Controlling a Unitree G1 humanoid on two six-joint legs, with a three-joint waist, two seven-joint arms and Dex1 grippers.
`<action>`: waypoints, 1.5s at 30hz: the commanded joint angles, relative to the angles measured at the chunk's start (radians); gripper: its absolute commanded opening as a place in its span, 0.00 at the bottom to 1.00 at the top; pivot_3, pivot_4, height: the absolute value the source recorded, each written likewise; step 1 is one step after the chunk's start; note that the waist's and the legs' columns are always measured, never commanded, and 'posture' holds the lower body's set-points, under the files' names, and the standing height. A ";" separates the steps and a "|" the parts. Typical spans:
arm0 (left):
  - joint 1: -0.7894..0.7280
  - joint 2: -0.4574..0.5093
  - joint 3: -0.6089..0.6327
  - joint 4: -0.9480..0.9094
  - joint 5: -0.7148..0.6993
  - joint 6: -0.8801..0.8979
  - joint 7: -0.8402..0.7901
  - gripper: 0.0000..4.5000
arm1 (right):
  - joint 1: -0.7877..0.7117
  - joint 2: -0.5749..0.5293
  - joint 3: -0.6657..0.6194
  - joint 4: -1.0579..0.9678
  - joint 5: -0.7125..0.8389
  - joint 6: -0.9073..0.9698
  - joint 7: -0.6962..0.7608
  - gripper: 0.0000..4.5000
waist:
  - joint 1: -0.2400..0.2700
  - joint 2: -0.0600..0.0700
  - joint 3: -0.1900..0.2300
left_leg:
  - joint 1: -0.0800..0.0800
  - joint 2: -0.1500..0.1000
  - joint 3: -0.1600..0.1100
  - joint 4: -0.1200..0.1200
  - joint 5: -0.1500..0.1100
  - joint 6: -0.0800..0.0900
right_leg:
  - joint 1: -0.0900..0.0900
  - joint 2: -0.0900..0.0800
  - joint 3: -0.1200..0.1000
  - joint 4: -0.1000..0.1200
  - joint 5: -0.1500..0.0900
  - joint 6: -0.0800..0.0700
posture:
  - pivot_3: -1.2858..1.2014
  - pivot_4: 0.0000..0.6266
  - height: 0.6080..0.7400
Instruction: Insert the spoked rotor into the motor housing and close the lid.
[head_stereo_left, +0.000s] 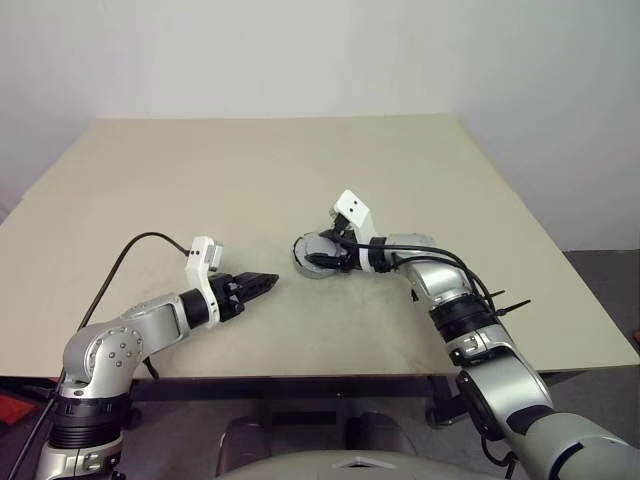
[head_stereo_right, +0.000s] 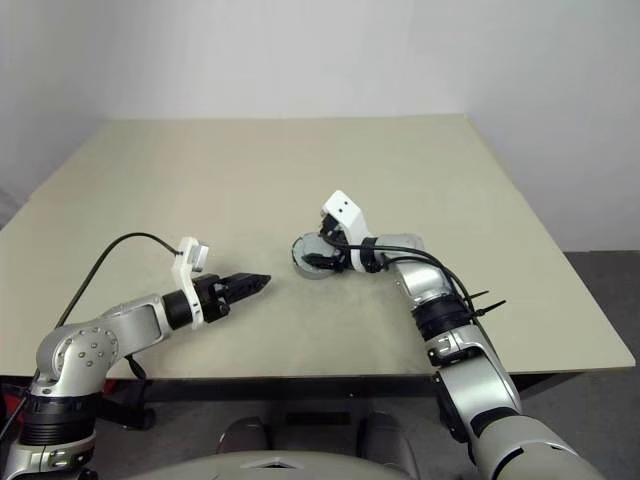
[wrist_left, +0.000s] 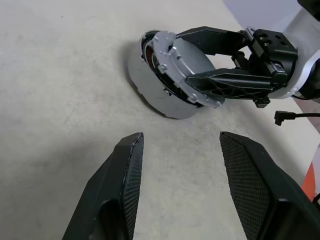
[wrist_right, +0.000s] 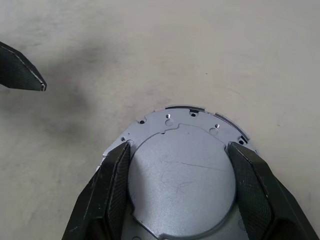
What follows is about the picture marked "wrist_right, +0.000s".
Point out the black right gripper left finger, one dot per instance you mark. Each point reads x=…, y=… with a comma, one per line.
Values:
x=105, y=195

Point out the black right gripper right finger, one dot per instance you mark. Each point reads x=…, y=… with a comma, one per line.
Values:
x=260, y=200

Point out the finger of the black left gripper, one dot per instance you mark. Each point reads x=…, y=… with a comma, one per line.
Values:
x=20, y=72

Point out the grey metal round part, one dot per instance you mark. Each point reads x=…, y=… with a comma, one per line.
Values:
x=182, y=180

